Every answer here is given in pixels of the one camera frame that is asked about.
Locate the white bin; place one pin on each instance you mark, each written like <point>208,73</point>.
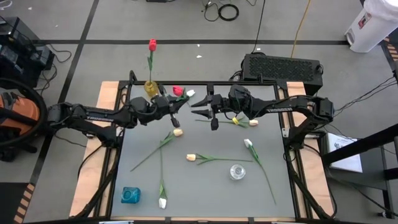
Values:
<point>373,25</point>

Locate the white printed paper sheet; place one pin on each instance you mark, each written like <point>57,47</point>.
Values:
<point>345,155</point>

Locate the orange black vacuum cleaner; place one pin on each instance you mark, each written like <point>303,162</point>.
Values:
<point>21,112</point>

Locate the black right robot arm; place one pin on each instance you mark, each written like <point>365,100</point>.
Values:
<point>278,109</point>

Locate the black metal stand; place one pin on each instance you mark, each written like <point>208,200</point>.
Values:
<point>367,141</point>

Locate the peach artificial tulip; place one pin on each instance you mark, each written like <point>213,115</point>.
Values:
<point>191,157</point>
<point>253,122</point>
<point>178,132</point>

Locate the blue glass vase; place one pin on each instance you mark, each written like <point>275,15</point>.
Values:
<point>130,195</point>

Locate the black orange striped floor mat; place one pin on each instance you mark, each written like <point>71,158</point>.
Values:
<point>9,202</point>
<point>392,51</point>

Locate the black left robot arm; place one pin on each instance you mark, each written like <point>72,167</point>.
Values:
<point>99,119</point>

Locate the yellow glass vase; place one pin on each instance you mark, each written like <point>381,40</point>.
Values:
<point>150,88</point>

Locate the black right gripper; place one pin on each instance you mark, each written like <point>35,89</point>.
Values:
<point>222,105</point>

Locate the black perforated computer case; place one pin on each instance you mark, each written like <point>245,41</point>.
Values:
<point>286,63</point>

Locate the clear glass vase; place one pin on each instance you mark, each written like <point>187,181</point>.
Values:
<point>237,172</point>

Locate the black metal table frame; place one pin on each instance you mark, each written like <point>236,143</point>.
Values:
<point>261,83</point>

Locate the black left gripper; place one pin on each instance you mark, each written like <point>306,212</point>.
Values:
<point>157,107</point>

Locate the black equipment stack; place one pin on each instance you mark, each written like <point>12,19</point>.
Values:
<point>18,53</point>

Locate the grey table mat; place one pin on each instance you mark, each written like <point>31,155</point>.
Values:
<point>217,140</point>

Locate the white artificial tulip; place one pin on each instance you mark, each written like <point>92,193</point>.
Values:
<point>247,143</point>
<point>190,92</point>
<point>162,203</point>

